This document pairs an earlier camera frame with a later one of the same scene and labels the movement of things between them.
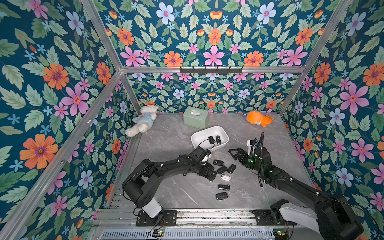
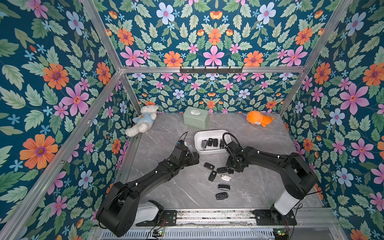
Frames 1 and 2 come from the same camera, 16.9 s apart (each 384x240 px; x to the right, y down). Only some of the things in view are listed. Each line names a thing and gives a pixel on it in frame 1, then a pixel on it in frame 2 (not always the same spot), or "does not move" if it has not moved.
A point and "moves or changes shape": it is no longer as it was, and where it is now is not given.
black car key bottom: [221, 195] does not move
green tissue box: [196, 117] does not move
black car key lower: [224, 186] does not move
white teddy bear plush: [143, 122] does not move
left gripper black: [204, 173] to [191, 162]
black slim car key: [218, 140] to [222, 144]
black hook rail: [211, 70] does not move
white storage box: [201, 138] moves or changes shape
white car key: [225, 177] does not move
